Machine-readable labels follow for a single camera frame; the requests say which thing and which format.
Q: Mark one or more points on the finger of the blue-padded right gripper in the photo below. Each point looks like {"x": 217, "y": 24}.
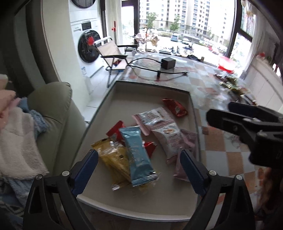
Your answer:
{"x": 242, "y": 107}
{"x": 233, "y": 122}

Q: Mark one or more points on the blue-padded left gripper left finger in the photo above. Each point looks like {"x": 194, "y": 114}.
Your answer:
{"x": 82, "y": 171}

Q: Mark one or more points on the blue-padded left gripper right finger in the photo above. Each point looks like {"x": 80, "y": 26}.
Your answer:
{"x": 195, "y": 172}

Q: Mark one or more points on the light blue snack packet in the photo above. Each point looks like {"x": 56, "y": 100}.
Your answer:
{"x": 140, "y": 164}

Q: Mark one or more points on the pile of green snack packets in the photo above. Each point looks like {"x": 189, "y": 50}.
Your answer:
{"x": 237, "y": 92}

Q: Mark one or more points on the grey-green sofa armrest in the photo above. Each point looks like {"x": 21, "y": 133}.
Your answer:
{"x": 58, "y": 145}

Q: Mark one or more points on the white cabinet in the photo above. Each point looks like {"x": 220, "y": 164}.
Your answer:
{"x": 264, "y": 84}

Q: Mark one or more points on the yellow cracker packet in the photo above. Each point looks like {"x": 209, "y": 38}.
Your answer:
{"x": 114, "y": 156}

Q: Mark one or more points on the small red snack packet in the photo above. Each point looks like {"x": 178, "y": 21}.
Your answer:
{"x": 176, "y": 108}

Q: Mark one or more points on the red bucket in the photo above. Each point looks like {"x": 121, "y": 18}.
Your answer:
{"x": 226, "y": 64}

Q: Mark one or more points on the white and pink snack packet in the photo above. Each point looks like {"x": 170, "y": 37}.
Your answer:
{"x": 159, "y": 122}

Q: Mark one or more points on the white fluffy blanket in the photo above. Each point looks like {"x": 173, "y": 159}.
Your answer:
{"x": 20, "y": 157}

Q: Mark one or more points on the black power adapter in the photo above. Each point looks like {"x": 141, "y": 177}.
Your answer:
{"x": 168, "y": 63}

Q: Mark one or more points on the folding chair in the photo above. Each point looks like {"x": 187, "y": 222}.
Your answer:
{"x": 115, "y": 56}

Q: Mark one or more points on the white washing machine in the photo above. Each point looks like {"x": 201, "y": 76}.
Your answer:
{"x": 86, "y": 30}

